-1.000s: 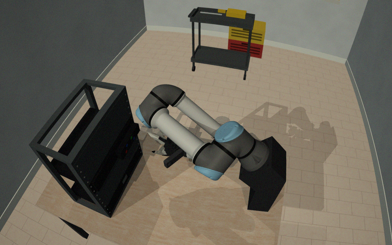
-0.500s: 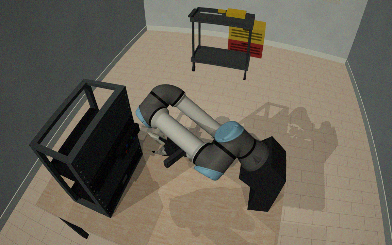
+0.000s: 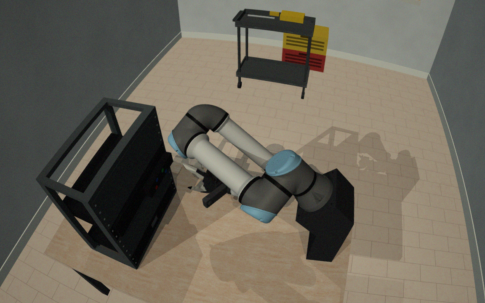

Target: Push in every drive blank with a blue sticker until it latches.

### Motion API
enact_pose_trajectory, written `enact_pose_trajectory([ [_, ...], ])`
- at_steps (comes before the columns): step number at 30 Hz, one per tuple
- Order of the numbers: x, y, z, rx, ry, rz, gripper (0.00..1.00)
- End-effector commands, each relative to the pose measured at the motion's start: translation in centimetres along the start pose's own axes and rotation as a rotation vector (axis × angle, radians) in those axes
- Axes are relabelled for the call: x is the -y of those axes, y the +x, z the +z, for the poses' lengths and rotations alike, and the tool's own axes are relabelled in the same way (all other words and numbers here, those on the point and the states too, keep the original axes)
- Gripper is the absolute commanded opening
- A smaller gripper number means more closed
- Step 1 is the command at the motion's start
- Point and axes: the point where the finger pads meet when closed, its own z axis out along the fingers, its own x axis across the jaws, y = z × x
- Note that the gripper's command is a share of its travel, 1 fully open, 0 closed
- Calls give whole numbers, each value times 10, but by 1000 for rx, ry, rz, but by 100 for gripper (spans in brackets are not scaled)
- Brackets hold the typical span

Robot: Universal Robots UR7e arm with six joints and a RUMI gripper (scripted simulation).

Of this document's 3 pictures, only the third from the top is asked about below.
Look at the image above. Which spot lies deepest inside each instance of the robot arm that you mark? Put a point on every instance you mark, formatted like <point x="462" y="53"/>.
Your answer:
<point x="286" y="173"/>

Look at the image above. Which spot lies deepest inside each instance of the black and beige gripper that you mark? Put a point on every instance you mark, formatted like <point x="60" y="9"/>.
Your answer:
<point x="209" y="181"/>

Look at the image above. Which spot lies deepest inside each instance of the black server rack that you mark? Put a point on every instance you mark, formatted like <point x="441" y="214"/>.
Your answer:
<point x="125" y="189"/>

